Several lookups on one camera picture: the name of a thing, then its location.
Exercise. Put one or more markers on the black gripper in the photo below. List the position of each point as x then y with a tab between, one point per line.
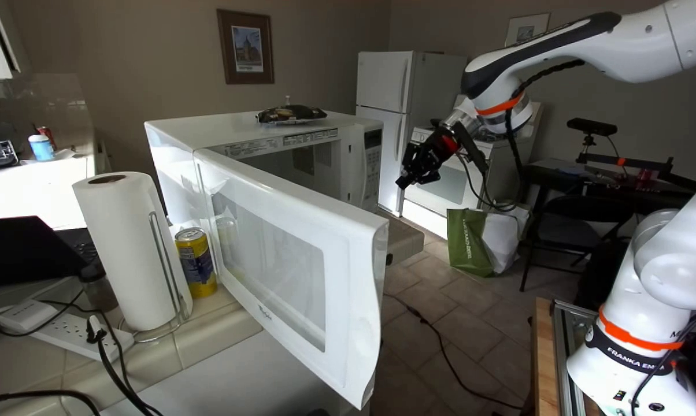
421	161

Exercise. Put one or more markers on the white microwave oven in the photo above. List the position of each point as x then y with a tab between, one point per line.
285	233

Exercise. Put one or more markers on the dark object on microwave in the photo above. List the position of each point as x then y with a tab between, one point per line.
290	115

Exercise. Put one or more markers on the white refrigerator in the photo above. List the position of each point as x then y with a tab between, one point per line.
403	92

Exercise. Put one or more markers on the white stove oven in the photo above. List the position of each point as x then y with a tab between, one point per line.
461	185

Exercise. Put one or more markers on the green and white bag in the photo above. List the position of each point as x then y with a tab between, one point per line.
483	244

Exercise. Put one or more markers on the black folding table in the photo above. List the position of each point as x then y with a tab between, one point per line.
587	202

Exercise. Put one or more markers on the small light framed picture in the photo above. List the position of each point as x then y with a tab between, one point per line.
524	28

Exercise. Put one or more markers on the yellow blue drink can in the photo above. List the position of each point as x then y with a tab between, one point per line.
196	264

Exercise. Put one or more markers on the white paper towel roll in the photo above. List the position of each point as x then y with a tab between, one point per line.
134	247

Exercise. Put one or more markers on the white power strip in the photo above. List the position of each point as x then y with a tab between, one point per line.
62	329

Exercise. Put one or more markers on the black laptop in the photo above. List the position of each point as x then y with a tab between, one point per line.
31	250

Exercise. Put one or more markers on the framed picture dark frame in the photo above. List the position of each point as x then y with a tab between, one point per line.
246	47

